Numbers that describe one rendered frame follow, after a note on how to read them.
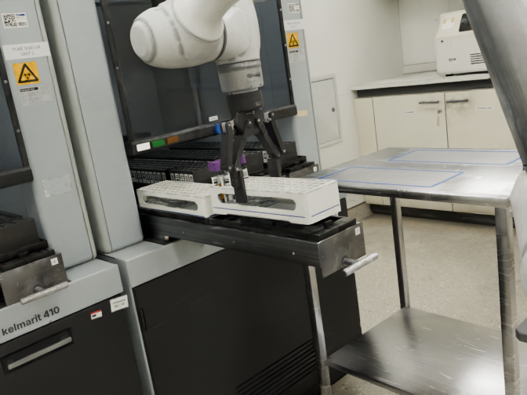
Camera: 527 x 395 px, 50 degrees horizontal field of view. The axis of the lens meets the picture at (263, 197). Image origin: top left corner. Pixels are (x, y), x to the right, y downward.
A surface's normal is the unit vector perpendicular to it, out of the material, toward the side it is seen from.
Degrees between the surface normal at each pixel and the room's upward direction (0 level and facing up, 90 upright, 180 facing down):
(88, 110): 90
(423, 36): 90
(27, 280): 90
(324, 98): 90
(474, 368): 0
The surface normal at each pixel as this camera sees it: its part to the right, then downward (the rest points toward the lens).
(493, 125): -0.71, 0.26
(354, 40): 0.69, 0.07
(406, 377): -0.15, -0.96
